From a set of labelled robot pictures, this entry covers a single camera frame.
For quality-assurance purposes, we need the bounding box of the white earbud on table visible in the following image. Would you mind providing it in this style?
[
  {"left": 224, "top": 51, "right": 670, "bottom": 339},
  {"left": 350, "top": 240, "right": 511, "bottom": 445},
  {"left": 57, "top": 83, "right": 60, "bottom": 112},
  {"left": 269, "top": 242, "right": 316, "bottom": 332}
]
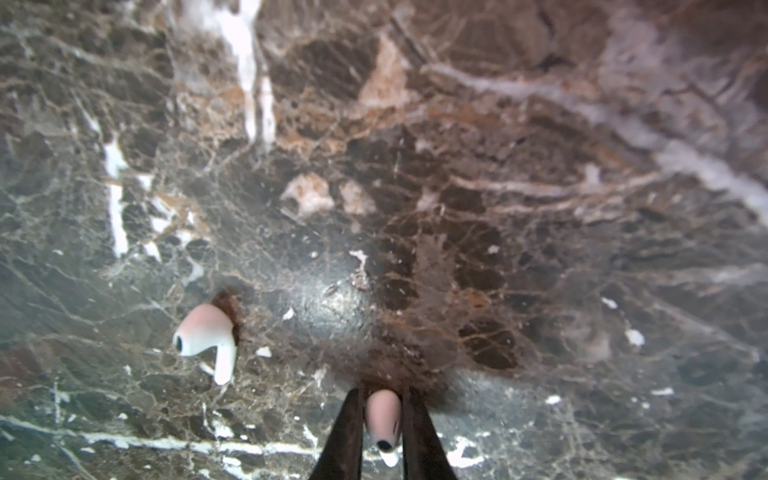
[{"left": 172, "top": 303, "right": 237, "bottom": 385}]

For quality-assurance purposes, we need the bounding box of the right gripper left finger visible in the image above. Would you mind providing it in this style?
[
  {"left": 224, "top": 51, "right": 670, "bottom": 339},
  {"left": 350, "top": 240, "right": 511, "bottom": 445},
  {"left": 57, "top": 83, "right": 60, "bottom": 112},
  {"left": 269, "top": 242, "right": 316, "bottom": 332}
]
[{"left": 308, "top": 387, "right": 365, "bottom": 480}]

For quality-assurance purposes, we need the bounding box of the white earbud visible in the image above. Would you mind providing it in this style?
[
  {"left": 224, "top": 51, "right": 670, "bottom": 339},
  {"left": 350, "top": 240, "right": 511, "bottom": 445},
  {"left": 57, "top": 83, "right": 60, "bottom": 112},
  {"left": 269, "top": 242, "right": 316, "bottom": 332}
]
[
  {"left": 365, "top": 389, "right": 402, "bottom": 468},
  {"left": 172, "top": 303, "right": 237, "bottom": 385}
]

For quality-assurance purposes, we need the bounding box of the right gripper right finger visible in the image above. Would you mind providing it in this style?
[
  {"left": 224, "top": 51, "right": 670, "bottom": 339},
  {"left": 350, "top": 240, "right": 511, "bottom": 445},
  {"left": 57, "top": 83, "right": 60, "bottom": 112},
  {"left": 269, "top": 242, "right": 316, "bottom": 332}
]
[{"left": 402, "top": 386, "right": 457, "bottom": 480}]

